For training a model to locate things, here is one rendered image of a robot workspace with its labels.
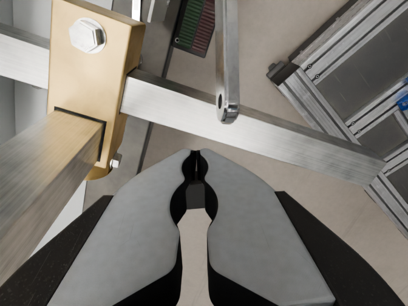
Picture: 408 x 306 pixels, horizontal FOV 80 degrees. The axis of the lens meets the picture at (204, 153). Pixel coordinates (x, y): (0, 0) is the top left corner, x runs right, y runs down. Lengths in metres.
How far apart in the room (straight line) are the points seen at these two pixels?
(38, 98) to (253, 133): 0.40
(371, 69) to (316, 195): 0.73
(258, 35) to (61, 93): 0.93
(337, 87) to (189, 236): 1.10
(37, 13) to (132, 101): 0.31
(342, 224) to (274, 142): 1.51
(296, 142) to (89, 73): 0.17
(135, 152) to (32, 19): 0.25
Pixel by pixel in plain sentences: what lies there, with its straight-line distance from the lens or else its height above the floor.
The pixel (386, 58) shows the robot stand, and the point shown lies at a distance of 1.04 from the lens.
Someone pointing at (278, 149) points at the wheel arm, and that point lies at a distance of 0.22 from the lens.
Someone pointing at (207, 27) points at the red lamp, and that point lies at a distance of 0.34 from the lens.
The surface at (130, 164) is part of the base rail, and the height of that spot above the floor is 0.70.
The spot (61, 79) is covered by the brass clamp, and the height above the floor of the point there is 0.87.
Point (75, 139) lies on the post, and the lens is 0.18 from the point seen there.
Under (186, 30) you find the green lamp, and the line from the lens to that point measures 0.34.
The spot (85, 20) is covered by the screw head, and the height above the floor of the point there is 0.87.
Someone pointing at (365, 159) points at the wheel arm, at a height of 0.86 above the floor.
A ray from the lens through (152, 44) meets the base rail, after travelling 0.35.
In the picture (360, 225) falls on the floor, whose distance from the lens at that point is 1.78.
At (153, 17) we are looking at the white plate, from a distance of 0.26.
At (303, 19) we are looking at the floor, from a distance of 1.12.
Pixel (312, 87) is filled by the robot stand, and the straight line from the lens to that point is 0.92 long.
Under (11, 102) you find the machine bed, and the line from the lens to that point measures 0.54.
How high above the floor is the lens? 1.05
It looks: 61 degrees down
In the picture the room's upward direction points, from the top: 178 degrees clockwise
